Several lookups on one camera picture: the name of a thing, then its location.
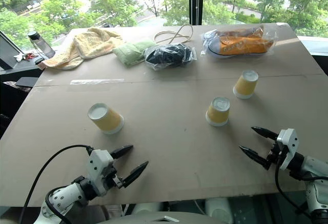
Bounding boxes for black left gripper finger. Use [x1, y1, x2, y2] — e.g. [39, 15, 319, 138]
[121, 160, 149, 189]
[110, 145, 134, 159]

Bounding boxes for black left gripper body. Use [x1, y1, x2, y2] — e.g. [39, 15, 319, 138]
[102, 166, 126, 190]

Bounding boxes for clear water bottle black cap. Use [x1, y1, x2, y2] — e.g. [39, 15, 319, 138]
[27, 31, 56, 59]

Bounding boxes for yellow paper cup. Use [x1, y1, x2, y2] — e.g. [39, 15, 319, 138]
[87, 103, 125, 135]
[232, 69, 259, 100]
[205, 96, 231, 127]

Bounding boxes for clear tape strip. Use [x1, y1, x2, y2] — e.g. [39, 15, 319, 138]
[69, 78, 125, 86]

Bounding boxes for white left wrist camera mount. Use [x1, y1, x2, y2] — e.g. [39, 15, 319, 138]
[88, 149, 115, 197]

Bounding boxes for yellow terry towel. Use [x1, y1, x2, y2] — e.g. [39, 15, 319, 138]
[37, 27, 127, 70]

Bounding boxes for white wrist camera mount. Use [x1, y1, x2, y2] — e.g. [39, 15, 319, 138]
[88, 149, 115, 197]
[276, 128, 300, 171]

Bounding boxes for black item in plastic bag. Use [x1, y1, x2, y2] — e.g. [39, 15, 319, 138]
[143, 43, 198, 72]

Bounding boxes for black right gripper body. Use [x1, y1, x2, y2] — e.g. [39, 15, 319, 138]
[266, 139, 283, 168]

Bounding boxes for black side desk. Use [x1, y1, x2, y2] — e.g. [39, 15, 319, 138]
[0, 59, 45, 137]

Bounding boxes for beige looped cord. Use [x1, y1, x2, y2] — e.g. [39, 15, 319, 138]
[154, 24, 194, 45]

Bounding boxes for grey robot torso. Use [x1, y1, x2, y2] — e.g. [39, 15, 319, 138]
[98, 210, 215, 224]

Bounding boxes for orange sneakers in plastic bag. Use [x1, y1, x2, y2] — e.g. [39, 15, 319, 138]
[200, 25, 279, 60]

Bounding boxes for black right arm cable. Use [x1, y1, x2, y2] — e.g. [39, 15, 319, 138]
[274, 154, 312, 218]

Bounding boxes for folded light green cloth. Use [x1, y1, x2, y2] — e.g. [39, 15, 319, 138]
[112, 38, 157, 68]

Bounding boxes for keys with red tags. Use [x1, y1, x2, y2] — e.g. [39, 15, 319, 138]
[13, 52, 39, 64]

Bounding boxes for white rounded shape under table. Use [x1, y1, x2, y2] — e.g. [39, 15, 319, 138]
[204, 197, 234, 224]
[132, 201, 162, 215]

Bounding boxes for black window frame post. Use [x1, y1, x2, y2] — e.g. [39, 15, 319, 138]
[189, 0, 205, 26]

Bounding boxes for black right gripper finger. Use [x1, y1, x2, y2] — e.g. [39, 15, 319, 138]
[251, 126, 279, 140]
[238, 146, 272, 171]

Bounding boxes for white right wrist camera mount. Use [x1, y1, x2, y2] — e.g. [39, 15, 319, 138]
[276, 128, 300, 171]

